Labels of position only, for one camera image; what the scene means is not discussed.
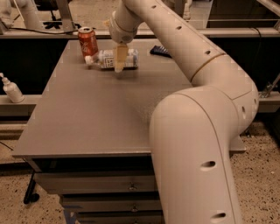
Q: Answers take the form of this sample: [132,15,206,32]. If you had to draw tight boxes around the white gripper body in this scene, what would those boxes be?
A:
[109,11,137,44]

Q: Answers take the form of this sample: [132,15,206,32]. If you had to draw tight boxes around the clear blue-labelled plastic bottle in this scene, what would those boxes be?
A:
[84,49,138,69]

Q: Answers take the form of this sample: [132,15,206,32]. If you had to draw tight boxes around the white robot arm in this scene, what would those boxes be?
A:
[109,0,259,224]

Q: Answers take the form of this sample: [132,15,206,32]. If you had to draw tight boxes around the orange soda can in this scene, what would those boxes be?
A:
[78,27,98,57]

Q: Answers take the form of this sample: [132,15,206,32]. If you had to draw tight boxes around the white pump dispenser bottle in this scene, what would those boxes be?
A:
[0,73,25,103]

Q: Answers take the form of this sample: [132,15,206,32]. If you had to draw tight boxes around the black office chair base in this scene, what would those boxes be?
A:
[35,0,81,32]

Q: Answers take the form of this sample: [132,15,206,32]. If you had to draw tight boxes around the grey drawer cabinet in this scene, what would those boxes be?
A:
[11,38,247,224]

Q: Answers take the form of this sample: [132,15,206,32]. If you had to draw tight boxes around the top grey drawer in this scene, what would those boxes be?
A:
[35,171,157,195]

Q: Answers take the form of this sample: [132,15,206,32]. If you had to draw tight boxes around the grey drawer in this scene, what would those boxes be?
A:
[60,192,161,213]
[35,171,157,195]
[77,211,165,224]

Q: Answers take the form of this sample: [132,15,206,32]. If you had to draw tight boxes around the middle grey drawer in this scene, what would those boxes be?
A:
[60,192,161,213]

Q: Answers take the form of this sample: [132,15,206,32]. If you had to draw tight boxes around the bottom grey drawer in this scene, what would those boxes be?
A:
[77,211,165,224]

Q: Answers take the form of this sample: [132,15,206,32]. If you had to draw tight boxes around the black caster leg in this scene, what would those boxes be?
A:
[24,173,39,205]

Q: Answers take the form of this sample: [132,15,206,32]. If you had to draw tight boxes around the grey metal rail frame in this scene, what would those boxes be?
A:
[0,0,280,38]

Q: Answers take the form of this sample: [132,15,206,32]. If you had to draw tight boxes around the black cable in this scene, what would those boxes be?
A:
[8,26,97,36]

